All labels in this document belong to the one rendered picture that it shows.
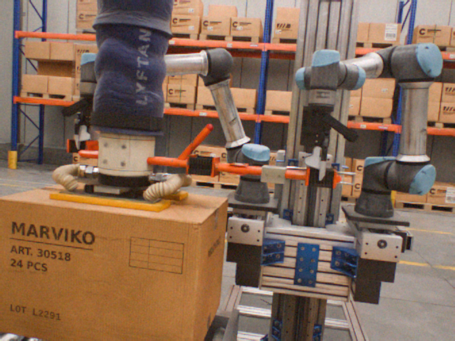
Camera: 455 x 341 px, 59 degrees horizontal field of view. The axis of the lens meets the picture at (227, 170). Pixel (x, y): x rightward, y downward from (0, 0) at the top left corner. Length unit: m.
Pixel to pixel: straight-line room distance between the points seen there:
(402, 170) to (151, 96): 0.93
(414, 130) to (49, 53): 8.92
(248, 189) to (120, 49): 0.76
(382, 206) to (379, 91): 6.87
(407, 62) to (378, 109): 6.90
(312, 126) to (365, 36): 7.42
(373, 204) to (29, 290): 1.22
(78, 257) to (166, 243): 0.26
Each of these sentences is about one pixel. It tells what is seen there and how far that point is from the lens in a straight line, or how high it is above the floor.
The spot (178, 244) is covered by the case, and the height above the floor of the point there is 1.02.
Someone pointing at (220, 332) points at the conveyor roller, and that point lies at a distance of 1.68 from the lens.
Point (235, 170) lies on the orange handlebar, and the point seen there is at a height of 1.21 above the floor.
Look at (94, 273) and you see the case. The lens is 1.20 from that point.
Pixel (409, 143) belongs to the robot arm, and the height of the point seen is 1.33.
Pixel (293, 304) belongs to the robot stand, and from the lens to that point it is 1.90.
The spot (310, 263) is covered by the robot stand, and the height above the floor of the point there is 0.82.
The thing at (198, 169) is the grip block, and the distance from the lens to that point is 1.19.
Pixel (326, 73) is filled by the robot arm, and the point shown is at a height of 1.51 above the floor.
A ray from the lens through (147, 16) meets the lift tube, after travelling 1.24.
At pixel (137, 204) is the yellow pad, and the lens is 1.16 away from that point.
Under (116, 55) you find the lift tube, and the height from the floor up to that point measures 1.51.
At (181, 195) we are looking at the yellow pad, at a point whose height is 1.10.
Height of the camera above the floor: 1.34
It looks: 6 degrees down
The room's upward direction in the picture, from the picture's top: 5 degrees clockwise
